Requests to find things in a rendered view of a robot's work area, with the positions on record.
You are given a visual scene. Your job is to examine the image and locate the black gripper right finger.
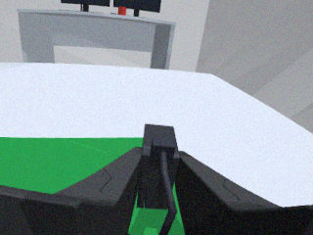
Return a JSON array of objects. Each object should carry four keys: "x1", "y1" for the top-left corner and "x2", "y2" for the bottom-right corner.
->
[{"x1": 175, "y1": 152, "x2": 313, "y2": 235}]

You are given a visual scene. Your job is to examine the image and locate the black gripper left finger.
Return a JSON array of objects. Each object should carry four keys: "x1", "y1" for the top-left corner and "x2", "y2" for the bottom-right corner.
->
[{"x1": 0, "y1": 148, "x2": 142, "y2": 235}]

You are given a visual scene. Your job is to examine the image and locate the green circuit board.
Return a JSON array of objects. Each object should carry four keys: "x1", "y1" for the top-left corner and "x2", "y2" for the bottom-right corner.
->
[{"x1": 0, "y1": 137, "x2": 184, "y2": 235}]

